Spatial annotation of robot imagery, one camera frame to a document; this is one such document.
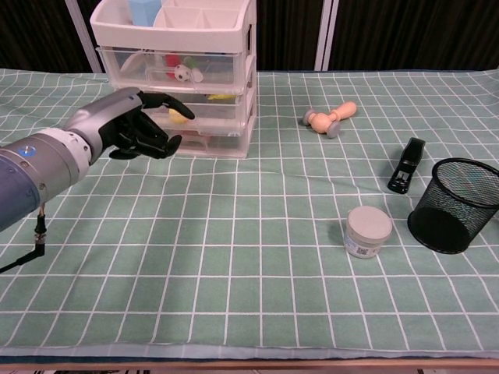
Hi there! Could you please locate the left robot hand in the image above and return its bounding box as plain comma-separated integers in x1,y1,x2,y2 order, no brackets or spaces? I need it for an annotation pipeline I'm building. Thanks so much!
64,87,195,164

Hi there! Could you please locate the clear plastic drawer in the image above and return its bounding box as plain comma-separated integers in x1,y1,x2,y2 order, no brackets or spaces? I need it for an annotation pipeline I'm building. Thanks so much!
111,83,250,136

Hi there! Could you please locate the white plastic drawer cabinet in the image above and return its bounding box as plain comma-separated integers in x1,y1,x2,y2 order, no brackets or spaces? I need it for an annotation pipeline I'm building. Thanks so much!
90,0,258,159

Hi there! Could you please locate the clear drawer with ball toys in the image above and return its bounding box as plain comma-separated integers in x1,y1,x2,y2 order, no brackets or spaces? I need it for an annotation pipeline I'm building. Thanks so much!
95,46,246,97

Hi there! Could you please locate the clear drawer with pink toy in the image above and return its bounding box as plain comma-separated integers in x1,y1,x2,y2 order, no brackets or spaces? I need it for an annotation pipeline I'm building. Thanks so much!
169,128,246,156

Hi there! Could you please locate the white curved plastic piece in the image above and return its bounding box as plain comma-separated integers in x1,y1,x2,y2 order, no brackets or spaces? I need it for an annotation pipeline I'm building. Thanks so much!
120,52,151,73

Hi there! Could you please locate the green white toy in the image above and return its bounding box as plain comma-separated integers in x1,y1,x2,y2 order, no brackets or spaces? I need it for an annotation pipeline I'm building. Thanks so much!
183,56,203,83

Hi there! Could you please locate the blue foam block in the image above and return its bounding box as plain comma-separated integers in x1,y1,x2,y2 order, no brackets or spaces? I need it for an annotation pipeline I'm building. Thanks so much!
128,0,163,26

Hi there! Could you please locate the green checkered tablecloth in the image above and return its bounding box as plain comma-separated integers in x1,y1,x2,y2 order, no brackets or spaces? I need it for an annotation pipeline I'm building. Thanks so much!
0,68,499,360

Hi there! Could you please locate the wooden massage roller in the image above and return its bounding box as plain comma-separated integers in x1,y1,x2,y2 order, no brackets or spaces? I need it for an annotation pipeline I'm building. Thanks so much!
303,101,358,139

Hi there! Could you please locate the white jar grey lid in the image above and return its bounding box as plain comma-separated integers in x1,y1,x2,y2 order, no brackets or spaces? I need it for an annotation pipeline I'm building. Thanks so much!
344,206,394,258

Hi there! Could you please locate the black stapler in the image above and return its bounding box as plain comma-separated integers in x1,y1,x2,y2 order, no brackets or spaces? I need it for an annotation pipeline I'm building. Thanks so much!
387,136,426,193

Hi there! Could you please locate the black mesh pen cup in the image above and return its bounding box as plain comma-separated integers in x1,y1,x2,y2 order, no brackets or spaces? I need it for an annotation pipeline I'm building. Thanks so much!
407,157,499,255

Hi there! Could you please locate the white partition post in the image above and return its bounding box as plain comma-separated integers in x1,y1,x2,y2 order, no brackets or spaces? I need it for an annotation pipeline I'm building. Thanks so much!
313,0,340,72
64,0,104,73

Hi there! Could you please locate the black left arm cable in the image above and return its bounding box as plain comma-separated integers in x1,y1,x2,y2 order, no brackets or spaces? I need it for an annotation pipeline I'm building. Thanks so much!
0,202,48,273

